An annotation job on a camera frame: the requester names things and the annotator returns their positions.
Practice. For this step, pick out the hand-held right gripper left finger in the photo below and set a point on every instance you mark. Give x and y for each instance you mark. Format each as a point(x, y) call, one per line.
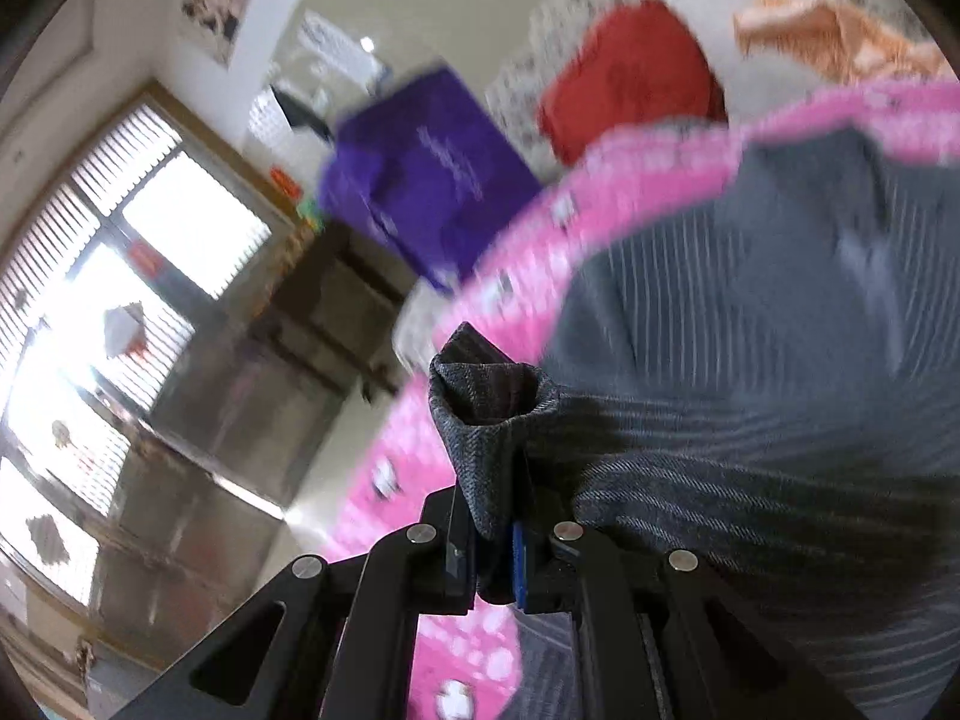
point(456, 556)

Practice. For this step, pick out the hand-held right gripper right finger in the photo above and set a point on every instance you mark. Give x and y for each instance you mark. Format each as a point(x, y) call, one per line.
point(520, 564)

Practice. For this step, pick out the grey striped pants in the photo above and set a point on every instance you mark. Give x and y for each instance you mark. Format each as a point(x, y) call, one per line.
point(712, 352)

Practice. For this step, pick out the metal cabinet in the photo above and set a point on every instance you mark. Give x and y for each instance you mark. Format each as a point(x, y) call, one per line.
point(225, 465)

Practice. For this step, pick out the dark wooden table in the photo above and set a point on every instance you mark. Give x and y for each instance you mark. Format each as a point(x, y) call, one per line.
point(337, 300)

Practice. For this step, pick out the pink penguin print blanket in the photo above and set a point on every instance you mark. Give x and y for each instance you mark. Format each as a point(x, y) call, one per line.
point(525, 240)

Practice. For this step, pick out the purple tote bag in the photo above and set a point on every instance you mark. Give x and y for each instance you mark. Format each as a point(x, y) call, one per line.
point(427, 165)

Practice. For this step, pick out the window with blinds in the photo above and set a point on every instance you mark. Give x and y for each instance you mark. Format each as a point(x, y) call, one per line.
point(187, 210)

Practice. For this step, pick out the floral sofa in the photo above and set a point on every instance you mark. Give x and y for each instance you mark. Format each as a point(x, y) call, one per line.
point(521, 90)

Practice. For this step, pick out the red heart pillow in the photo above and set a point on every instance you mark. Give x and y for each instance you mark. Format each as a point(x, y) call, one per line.
point(630, 82)

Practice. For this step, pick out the white pillow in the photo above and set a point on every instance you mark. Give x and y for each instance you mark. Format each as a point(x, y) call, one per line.
point(757, 82)

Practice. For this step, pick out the orange cloth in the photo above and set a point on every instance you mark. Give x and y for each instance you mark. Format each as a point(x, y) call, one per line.
point(825, 37)

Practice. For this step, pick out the wall poster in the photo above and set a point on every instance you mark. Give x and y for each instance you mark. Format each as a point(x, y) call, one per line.
point(217, 0)

